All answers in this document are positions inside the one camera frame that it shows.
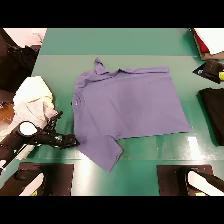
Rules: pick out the purple T-shirt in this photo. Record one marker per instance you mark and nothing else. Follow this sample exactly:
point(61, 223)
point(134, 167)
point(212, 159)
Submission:
point(133, 103)

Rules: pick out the red garment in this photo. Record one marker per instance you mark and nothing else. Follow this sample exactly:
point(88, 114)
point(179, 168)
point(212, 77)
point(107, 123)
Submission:
point(201, 45)

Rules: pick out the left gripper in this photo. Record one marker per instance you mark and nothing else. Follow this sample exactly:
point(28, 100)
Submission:
point(65, 140)

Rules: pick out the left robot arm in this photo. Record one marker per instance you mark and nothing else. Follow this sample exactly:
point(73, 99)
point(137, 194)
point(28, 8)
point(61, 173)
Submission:
point(13, 141)

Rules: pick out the black printed garment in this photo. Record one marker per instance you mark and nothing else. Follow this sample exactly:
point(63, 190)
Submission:
point(208, 70)

